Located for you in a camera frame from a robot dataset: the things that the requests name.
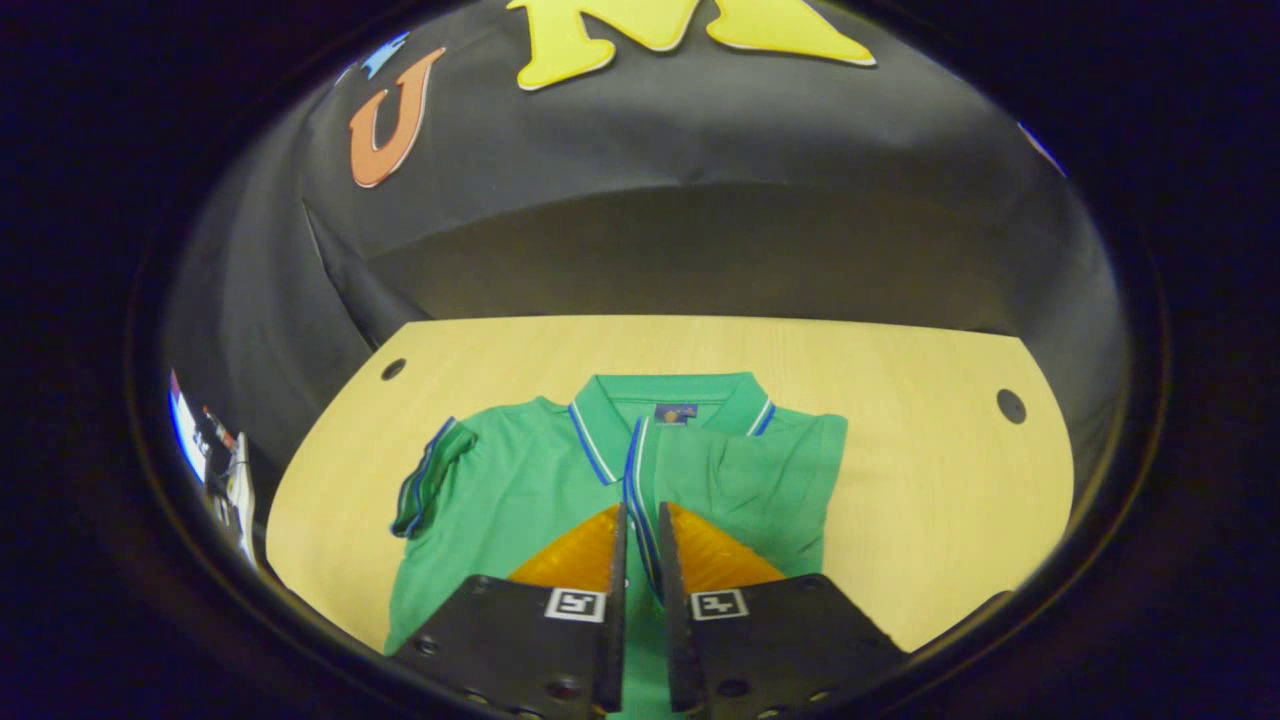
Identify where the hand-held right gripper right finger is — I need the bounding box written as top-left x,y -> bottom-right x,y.
655,502 -> 911,720

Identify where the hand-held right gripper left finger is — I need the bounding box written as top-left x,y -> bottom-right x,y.
385,502 -> 629,720

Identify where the green T-shirt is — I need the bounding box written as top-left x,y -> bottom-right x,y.
385,372 -> 849,720

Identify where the distant room equipment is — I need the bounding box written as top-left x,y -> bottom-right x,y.
168,368 -> 259,569

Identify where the black backdrop cloth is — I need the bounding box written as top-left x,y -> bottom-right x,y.
160,0 -> 1131,561

